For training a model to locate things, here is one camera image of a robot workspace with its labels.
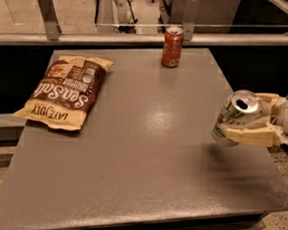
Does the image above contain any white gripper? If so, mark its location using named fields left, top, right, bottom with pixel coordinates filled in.
left=223, top=93, right=288, bottom=147

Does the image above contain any white green 7up can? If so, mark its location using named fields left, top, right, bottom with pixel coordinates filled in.
left=212, top=89, right=262, bottom=147

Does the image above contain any orange soda can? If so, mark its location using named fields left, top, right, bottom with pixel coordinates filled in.
left=162, top=26, right=184, bottom=68

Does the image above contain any brown sea salt chip bag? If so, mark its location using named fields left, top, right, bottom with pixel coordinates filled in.
left=14, top=55, right=113, bottom=131

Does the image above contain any metal railing bar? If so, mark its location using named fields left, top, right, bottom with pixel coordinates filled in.
left=0, top=34, right=288, bottom=47

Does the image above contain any right metal railing bracket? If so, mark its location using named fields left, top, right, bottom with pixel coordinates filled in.
left=181, top=0, right=199, bottom=41

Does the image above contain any metal railing bracket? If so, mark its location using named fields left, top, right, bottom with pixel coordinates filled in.
left=37, top=0, right=62, bottom=40
left=181, top=0, right=199, bottom=41

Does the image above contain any left metal railing bracket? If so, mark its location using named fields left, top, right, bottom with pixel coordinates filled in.
left=37, top=0, right=62, bottom=40

